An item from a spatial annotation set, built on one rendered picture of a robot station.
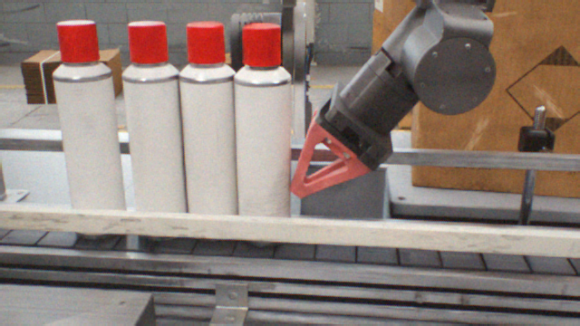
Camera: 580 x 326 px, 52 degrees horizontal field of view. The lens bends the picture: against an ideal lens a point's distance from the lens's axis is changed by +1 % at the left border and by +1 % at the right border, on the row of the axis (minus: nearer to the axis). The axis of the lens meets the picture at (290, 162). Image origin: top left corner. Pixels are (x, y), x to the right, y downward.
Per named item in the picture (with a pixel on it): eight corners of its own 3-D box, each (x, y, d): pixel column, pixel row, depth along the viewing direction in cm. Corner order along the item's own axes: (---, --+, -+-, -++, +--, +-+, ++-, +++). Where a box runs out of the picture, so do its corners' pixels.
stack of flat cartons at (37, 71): (24, 104, 447) (18, 62, 436) (46, 88, 498) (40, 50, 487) (112, 102, 453) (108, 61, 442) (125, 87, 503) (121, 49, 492)
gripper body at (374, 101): (319, 122, 49) (379, 52, 46) (326, 93, 58) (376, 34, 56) (379, 170, 49) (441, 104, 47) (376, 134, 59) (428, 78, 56)
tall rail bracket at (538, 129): (519, 273, 61) (543, 120, 55) (502, 241, 68) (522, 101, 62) (552, 276, 61) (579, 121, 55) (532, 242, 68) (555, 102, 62)
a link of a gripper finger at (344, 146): (263, 180, 53) (329, 103, 50) (274, 155, 60) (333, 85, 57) (321, 225, 54) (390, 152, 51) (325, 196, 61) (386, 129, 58)
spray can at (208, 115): (183, 241, 57) (168, 27, 50) (195, 218, 62) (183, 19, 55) (236, 243, 57) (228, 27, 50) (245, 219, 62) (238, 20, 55)
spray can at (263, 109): (231, 244, 57) (223, 28, 50) (248, 221, 61) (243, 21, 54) (284, 251, 55) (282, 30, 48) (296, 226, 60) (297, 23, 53)
